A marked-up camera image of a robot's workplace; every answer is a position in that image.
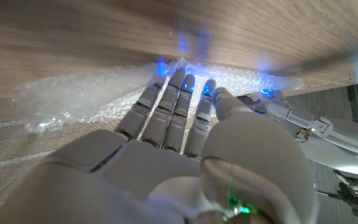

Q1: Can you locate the clear bubble wrap sheet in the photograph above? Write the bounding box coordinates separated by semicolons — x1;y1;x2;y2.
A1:
12;58;304;134

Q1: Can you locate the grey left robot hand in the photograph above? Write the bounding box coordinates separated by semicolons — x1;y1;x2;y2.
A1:
237;89;358;179

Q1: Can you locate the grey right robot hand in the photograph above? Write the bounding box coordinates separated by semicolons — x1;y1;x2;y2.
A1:
0;68;319;224

